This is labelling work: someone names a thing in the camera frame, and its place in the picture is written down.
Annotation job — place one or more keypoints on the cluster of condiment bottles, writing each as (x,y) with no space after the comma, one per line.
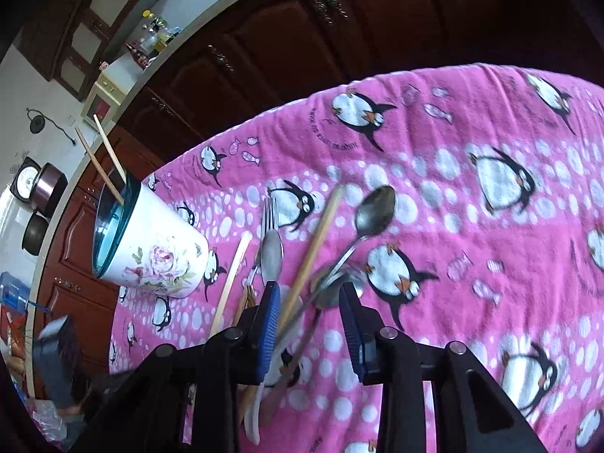
(153,40)

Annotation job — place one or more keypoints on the white dial kitchen scale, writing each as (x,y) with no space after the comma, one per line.
(23,181)

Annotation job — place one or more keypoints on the cream microwave oven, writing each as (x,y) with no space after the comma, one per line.
(106,92)

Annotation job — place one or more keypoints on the brown glass-door wall cabinet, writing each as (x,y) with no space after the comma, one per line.
(61,33)

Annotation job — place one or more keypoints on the brown wooden base cabinets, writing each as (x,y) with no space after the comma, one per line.
(283,42)

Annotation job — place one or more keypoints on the small metal spoon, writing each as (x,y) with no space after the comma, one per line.
(272,255)

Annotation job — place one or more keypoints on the clear plastic bag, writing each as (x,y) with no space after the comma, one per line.
(47,417)

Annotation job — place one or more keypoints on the metal fork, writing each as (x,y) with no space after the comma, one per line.
(268,212)

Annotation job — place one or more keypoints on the pink penguin print blanket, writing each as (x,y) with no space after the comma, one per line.
(448,127)

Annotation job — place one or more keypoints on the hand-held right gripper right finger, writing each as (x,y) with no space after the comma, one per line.
(353,335)

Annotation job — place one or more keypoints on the blue plastic box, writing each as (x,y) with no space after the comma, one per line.
(14,292)

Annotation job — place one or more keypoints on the brown cooking pot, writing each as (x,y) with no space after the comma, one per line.
(49,186)

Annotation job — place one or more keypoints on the large metal spoon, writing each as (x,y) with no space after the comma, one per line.
(377,212)

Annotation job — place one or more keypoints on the white floral cup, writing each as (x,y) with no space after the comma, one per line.
(160,226)

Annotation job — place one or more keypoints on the white spoon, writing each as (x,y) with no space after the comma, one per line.
(252,424)

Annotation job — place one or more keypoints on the dark wok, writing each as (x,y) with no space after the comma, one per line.
(35,236)

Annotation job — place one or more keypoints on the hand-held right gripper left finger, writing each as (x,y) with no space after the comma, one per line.
(268,335)

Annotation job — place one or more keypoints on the grey stone countertop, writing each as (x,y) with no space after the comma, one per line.
(198,21)

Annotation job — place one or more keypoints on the wooden chopstick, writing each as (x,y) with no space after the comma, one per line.
(109,148)
(231,283)
(316,250)
(96,165)

